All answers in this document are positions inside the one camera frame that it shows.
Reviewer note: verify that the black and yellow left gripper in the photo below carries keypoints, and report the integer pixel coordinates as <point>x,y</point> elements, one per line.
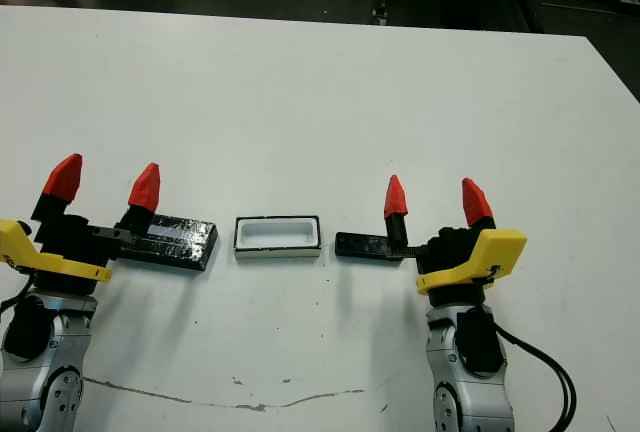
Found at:
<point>70,242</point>

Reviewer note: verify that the black and yellow right gripper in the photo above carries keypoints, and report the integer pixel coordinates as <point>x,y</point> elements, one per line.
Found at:
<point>450,252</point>

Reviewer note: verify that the black camera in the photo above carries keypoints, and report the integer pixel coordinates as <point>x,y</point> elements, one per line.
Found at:
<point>360,246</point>

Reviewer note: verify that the glossy black box lid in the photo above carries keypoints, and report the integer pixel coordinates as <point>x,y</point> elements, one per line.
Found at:
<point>185,247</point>

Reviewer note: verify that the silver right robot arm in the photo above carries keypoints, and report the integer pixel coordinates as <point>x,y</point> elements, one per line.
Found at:
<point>445,347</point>

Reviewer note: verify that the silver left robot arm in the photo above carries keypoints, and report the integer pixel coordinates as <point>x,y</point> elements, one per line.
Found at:
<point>55,392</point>

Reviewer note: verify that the white-lined camera box base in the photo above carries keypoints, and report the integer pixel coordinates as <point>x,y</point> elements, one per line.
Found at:
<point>277,234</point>

